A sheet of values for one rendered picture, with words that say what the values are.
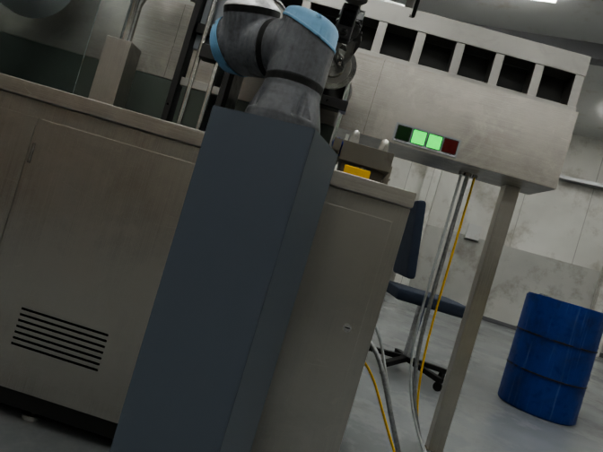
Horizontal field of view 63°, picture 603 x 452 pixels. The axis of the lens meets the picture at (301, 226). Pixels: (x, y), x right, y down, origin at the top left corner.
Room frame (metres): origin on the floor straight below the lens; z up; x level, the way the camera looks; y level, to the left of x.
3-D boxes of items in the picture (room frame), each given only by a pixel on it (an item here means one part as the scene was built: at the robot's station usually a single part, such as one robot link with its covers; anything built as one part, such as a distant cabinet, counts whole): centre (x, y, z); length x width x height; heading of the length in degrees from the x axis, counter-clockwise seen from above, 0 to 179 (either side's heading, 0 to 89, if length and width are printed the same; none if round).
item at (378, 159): (1.71, -0.14, 1.00); 0.40 x 0.16 x 0.06; 177
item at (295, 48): (0.96, 0.10, 1.07); 0.13 x 0.12 x 0.14; 59
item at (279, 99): (0.96, 0.09, 0.95); 0.15 x 0.15 x 0.10
